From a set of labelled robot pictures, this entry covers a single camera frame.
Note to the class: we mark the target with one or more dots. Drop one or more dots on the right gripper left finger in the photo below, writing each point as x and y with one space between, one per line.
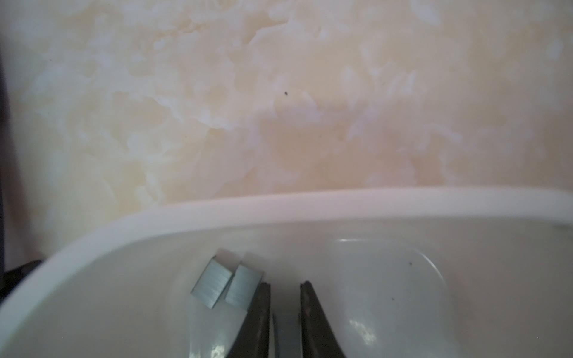
253 337

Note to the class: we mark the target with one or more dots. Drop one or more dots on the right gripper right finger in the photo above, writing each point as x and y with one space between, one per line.
317 337

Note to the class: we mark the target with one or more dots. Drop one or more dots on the grey staple strip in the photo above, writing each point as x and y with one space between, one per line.
212 283
243 286
287 335

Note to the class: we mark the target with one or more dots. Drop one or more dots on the white plastic bin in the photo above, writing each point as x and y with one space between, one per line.
469 272

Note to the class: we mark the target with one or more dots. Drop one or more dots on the black stapler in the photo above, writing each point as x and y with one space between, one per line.
11 279

